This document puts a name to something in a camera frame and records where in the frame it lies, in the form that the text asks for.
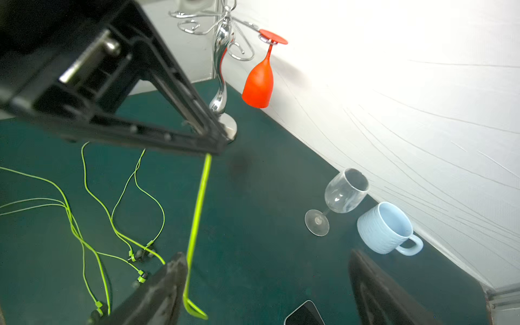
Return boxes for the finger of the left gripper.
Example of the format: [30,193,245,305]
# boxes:
[129,37,227,155]

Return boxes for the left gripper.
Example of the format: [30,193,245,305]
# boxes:
[1,1,163,134]

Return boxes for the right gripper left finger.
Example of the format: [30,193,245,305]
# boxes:
[87,252,188,324]

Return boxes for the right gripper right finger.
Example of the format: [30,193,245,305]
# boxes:
[349,249,442,324]

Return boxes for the green wired earphones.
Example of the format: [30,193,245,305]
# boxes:
[182,154,212,320]
[0,141,167,318]

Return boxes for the silver-edged black smartphone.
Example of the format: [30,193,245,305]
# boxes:
[284,300,325,325]

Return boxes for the red plastic wine glass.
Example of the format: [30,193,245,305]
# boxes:
[242,29,288,109]

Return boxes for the light blue ceramic mug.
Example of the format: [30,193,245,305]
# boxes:
[357,202,424,257]

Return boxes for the chrome wine glass rack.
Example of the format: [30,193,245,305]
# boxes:
[169,1,259,142]

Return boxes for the clear wine glass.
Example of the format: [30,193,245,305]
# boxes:
[305,168,370,237]

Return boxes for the green table mat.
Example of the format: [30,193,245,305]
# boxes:
[0,78,492,325]

